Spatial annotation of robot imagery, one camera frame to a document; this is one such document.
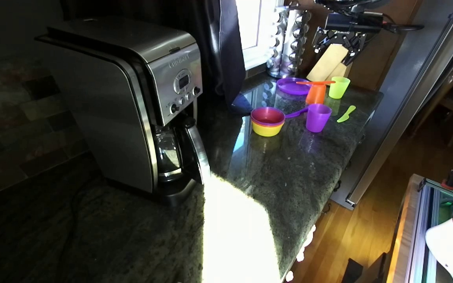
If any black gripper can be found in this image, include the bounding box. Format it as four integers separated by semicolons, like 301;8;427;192
311;11;386;55

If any black handled kitchen knife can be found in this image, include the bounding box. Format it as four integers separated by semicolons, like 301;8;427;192
341;44;366;68

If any orange plastic cup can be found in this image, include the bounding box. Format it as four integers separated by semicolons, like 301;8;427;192
305;82;328;106

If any silver drip coffee maker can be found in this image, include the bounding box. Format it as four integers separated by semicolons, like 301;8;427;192
34;18;205;205

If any yellow plastic bowl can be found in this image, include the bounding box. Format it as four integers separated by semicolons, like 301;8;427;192
249;122;286;140

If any green plastic cup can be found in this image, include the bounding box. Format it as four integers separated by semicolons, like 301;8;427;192
327;76;352;101

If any glass coffee carafe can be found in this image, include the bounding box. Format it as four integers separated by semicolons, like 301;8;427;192
154;125;209;197

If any orange plastic knife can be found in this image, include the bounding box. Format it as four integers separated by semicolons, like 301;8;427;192
294;79;336;88

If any pink plastic bowl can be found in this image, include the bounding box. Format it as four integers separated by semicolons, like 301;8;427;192
249;106;286;129

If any purple plastic cup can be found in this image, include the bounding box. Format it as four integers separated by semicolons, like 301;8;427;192
303;103;333;136

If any blue cone shaped object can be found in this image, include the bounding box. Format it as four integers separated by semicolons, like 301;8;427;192
229;93;254;117

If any green plastic knife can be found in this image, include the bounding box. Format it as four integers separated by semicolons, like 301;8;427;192
334;104;358;126

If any white framed window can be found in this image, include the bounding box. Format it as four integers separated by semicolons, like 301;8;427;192
234;0;286;71

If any black floor object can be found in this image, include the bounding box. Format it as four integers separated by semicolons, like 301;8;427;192
339;252;389;283

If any purple plastic plate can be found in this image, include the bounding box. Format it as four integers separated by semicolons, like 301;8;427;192
275;76;311;99

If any metal framed box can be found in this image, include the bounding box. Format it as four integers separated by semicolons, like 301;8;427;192
385;173;453;283

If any stainless steel refrigerator panel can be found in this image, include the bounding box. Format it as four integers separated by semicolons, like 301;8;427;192
330;0;453;211

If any clear glass jar rack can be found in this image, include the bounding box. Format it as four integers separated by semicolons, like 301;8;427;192
265;5;312;81

